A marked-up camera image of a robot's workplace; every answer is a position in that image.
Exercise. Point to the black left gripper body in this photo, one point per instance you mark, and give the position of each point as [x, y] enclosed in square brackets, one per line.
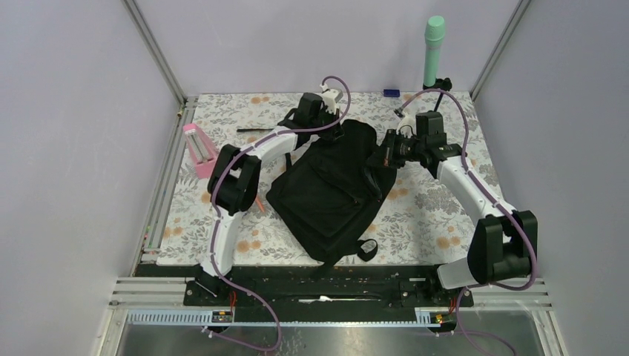
[322, 118]

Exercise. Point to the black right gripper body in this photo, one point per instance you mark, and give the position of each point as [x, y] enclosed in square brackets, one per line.
[399, 149]

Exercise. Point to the black student backpack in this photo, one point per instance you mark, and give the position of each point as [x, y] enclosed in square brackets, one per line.
[331, 195]

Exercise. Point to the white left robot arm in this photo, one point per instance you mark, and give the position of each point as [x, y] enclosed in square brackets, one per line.
[234, 182]

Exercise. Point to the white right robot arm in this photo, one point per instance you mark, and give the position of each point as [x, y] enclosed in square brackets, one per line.
[503, 245]

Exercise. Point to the black pen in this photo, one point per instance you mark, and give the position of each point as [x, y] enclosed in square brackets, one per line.
[246, 130]

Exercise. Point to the black microphone tripod stand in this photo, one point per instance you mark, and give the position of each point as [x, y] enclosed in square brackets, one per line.
[444, 85]

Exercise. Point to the small blue box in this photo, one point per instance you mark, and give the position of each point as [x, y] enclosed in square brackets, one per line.
[391, 93]

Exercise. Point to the floral patterned table mat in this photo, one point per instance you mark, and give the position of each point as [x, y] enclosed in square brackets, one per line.
[420, 221]

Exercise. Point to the pink metronome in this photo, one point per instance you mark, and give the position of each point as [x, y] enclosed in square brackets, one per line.
[202, 150]

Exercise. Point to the mint green microphone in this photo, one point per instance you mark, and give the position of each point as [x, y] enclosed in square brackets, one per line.
[433, 37]

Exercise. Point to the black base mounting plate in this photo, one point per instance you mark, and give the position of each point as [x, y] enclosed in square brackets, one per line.
[303, 294]

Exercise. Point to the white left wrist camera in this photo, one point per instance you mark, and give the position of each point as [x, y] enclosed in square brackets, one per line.
[330, 98]

